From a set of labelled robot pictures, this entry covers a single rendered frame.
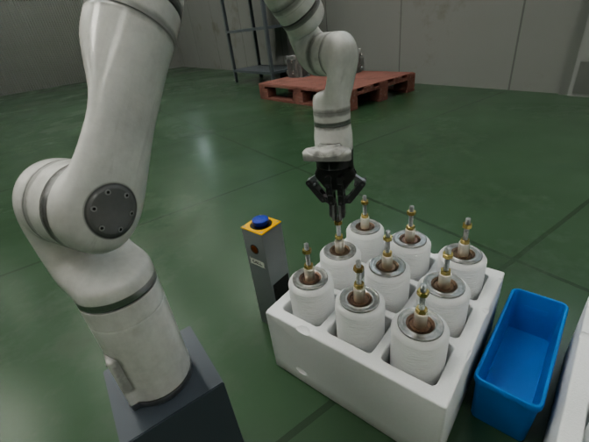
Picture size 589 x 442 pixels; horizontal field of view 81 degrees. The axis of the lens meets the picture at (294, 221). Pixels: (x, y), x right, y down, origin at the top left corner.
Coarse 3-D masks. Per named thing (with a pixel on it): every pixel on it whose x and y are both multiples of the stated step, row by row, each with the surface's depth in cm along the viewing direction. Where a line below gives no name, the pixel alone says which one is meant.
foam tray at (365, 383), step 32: (416, 288) 77; (288, 320) 73; (480, 320) 68; (288, 352) 78; (320, 352) 70; (352, 352) 65; (384, 352) 64; (448, 352) 65; (480, 352) 78; (320, 384) 76; (352, 384) 68; (384, 384) 61; (416, 384) 58; (448, 384) 57; (384, 416) 66; (416, 416) 59; (448, 416) 58
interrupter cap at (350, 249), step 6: (330, 246) 82; (348, 246) 81; (354, 246) 81; (324, 252) 80; (330, 252) 80; (348, 252) 80; (354, 252) 79; (330, 258) 78; (336, 258) 78; (342, 258) 78; (348, 258) 78
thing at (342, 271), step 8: (320, 256) 81; (360, 256) 80; (328, 264) 78; (336, 264) 77; (344, 264) 77; (352, 264) 78; (336, 272) 78; (344, 272) 78; (352, 272) 79; (336, 280) 80; (344, 280) 79; (352, 280) 80; (336, 288) 81; (344, 288) 80
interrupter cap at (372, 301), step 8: (352, 288) 69; (368, 288) 68; (344, 296) 67; (352, 296) 67; (368, 296) 67; (376, 296) 66; (344, 304) 65; (352, 304) 65; (360, 304) 65; (368, 304) 65; (376, 304) 64; (360, 312) 63
